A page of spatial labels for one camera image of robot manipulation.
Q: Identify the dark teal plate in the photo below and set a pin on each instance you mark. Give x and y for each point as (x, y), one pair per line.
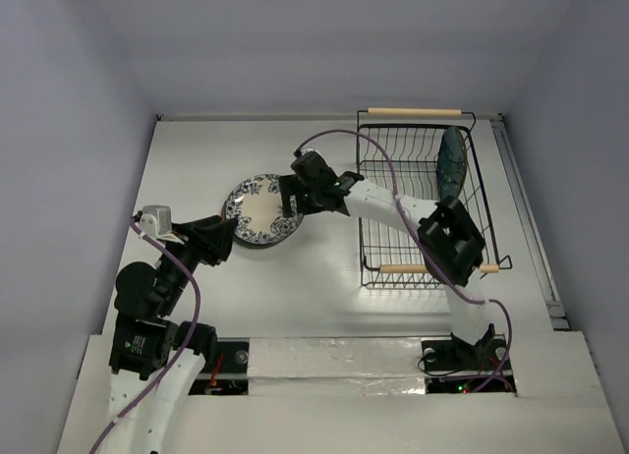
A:
(452, 163)

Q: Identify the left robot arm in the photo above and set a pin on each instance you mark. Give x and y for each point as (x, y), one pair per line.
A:
(159, 346)

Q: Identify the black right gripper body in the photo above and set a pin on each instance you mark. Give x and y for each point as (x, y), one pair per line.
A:
(288, 197)

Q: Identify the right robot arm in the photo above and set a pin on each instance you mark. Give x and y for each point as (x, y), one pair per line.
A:
(450, 242)

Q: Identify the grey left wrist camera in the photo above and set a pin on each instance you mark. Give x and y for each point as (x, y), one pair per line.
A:
(155, 222)

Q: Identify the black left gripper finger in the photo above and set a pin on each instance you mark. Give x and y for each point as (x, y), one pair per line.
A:
(205, 223)
(223, 238)

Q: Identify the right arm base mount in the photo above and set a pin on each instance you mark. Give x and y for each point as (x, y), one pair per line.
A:
(445, 373)

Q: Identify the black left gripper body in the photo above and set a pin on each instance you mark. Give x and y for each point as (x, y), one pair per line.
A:
(205, 249)

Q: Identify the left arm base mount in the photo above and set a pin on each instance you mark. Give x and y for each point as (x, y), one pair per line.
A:
(227, 375)

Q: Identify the grey patterned plate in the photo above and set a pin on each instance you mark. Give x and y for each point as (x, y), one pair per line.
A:
(259, 198)

